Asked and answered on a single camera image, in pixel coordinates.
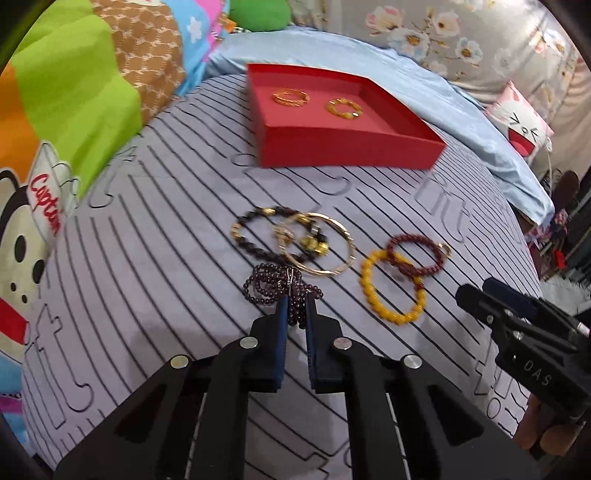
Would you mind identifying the dark red bead bracelet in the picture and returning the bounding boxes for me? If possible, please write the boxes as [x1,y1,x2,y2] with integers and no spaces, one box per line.
[385,234,452,291]

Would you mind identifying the dark purple bead bracelet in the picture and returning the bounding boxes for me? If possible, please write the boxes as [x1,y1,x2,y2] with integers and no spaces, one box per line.
[242,263,324,329]

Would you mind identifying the pink cat face cushion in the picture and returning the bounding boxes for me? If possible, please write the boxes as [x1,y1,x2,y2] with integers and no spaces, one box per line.
[485,79,555,163]

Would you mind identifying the pile of dark clutter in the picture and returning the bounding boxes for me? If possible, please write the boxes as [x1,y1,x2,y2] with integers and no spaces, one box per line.
[526,168,591,280]

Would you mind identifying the yellow bead bracelet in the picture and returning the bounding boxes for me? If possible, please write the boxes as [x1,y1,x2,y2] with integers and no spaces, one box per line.
[360,249,428,326]

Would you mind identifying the thin gold bangle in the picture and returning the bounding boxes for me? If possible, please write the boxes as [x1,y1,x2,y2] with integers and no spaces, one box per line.
[277,212,358,277]

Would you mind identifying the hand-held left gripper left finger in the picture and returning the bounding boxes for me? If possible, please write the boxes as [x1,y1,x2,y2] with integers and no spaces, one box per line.
[54,296,291,480]

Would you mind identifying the light blue pillow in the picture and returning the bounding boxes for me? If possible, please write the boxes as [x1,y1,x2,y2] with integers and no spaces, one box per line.
[203,25,555,227]

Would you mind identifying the red cardboard box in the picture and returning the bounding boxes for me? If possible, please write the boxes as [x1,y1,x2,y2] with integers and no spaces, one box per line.
[246,63,448,171]

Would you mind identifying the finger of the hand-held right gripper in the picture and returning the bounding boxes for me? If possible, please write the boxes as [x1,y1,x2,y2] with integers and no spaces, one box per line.
[455,283,523,352]
[482,277,574,321]

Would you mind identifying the amber gold bead bracelet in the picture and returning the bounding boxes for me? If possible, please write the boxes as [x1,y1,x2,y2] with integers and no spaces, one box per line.
[271,89,309,107]

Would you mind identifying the colourful cartoon printed blanket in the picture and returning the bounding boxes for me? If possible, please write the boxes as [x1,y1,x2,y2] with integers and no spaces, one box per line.
[0,0,296,407]

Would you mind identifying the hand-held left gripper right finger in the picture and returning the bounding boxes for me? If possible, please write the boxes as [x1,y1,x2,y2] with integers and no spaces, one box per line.
[305,295,541,480]

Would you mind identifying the white cord with switch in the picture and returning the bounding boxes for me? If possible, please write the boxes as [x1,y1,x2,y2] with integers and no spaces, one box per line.
[544,136,558,195]

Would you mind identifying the dark bead bracelet gold charms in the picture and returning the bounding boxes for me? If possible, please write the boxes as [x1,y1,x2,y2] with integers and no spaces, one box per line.
[231,207,329,265]

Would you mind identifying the grey floral sheet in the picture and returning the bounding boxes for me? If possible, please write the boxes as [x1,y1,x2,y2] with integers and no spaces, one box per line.
[286,0,588,155]

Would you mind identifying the green plush cushion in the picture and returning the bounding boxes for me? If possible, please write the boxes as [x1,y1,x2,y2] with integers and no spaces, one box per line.
[228,0,293,31]

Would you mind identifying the yellow bracelet with dark beads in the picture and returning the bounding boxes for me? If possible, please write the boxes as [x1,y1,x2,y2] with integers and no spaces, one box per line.
[326,98,362,120]

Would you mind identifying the person's right hand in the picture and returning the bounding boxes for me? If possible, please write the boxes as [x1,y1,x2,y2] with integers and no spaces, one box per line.
[514,394,574,459]

